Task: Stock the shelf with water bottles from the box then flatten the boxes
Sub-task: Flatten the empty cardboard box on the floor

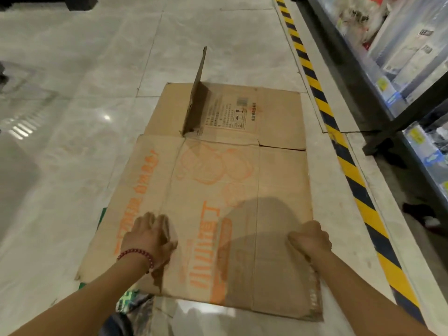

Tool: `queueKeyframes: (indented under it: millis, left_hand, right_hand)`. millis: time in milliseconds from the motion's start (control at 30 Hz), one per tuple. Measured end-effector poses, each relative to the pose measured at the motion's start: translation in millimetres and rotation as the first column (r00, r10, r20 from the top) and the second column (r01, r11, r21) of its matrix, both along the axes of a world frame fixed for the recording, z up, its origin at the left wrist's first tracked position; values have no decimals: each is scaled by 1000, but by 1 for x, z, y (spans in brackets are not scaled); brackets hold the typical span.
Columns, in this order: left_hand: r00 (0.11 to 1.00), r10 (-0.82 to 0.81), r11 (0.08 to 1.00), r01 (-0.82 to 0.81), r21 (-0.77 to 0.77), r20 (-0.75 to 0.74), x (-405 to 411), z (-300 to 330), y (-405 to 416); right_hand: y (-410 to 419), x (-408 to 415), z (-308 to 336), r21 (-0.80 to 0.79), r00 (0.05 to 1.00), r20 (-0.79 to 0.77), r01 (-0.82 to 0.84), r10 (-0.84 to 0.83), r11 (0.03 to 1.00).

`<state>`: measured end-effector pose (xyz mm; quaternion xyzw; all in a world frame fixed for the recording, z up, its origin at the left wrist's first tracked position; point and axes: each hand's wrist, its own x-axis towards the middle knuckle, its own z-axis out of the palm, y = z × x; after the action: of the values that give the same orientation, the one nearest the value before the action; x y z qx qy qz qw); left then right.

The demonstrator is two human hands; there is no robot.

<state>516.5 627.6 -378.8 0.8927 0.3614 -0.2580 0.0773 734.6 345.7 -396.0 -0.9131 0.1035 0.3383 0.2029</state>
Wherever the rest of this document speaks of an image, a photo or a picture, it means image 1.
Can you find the person's left hand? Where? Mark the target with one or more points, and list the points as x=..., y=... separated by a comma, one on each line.
x=150, y=237

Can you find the person's right hand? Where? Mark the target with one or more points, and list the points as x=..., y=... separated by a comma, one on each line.
x=311, y=241

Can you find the person's left forearm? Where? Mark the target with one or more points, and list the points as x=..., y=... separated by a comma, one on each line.
x=77, y=304

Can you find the person's light grey trousers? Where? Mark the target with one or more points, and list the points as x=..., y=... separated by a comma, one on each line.
x=140, y=311

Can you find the red white bagged item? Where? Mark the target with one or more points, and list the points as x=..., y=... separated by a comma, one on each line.
x=357, y=17

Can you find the person's black left shoe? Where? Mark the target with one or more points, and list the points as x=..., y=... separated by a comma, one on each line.
x=113, y=327

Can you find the black metal store shelving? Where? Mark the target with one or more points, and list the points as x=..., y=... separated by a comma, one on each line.
x=395, y=136

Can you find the person's right forearm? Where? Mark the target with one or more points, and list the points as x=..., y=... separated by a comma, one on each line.
x=367, y=300

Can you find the brown cardboard box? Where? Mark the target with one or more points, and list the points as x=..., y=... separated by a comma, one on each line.
x=280, y=171

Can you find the pile of clear bagged goods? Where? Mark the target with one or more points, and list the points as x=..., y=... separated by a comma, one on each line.
x=413, y=59

